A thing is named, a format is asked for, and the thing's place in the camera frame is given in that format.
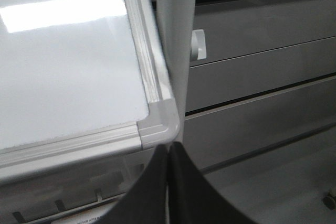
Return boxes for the white plastic stand knob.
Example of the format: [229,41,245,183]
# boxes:
[190,29,207,61]

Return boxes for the grey drawer cabinet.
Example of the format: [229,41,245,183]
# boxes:
[183,0,335,171]

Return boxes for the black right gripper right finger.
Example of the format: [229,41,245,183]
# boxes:
[167,142,255,223]

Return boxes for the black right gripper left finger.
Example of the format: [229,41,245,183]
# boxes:
[97,145,167,223]

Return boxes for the grey perforated pen tray shelf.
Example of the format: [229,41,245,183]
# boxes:
[1,149,153,223]

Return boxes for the grey whiteboard stand post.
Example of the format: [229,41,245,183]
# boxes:
[156,0,195,142]

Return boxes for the white whiteboard with aluminium frame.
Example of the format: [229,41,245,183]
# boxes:
[1,0,179,182]

